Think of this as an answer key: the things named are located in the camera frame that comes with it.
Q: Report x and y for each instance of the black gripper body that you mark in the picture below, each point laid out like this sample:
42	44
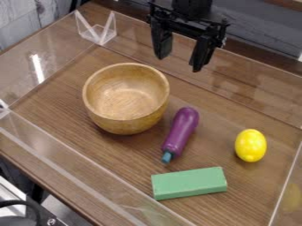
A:
189	18

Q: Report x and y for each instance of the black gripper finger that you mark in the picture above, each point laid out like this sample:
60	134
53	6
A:
161	39
201	52

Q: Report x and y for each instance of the brown wooden bowl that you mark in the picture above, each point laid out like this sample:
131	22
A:
125	97

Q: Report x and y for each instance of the purple toy eggplant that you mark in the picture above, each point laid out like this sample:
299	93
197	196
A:
183	125

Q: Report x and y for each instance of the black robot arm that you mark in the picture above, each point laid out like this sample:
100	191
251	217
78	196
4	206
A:
187	17

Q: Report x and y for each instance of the yellow toy lemon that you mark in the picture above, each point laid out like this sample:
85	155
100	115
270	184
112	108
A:
250	145

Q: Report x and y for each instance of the green rectangular block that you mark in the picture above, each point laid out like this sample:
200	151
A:
188	183

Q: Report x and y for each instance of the clear acrylic corner bracket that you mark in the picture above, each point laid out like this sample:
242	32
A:
97	34

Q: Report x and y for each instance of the clear acrylic tray enclosure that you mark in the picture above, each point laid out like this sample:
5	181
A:
99	172

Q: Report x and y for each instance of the black metal table frame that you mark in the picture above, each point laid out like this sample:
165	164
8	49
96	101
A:
21	197

